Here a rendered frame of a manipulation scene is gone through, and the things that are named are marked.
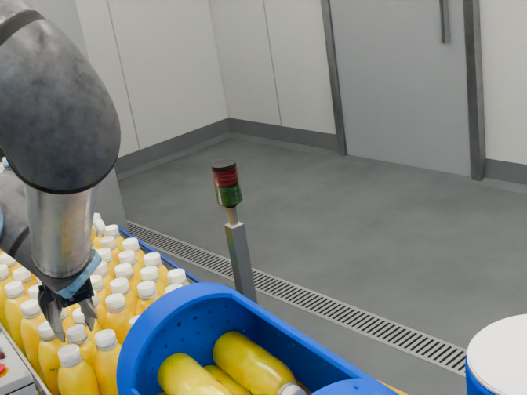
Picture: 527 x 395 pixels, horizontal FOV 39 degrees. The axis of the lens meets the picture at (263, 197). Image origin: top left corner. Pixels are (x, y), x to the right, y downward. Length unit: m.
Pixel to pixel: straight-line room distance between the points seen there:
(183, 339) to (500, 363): 0.54
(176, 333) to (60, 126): 0.68
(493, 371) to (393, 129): 4.01
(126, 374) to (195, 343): 0.15
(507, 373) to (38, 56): 0.94
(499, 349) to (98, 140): 0.88
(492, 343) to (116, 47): 4.92
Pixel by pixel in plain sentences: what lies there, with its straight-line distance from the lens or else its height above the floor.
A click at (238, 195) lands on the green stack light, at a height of 1.18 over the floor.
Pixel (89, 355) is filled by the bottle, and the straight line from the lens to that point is 1.51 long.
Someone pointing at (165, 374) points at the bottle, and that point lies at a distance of 1.25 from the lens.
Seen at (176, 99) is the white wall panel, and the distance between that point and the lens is 6.32.
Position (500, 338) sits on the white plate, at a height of 1.04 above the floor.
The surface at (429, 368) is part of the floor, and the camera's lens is 3.14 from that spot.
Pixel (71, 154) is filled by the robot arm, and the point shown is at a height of 1.62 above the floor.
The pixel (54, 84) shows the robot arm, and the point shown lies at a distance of 0.69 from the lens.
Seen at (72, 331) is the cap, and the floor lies 1.11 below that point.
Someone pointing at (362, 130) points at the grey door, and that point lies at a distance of 5.44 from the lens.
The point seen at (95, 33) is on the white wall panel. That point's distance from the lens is 5.90.
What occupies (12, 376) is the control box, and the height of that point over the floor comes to 1.10.
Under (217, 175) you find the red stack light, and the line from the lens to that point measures 1.77.
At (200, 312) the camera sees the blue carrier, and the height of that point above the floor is 1.18.
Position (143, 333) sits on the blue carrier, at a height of 1.20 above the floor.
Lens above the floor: 1.80
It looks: 21 degrees down
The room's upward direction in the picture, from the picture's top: 9 degrees counter-clockwise
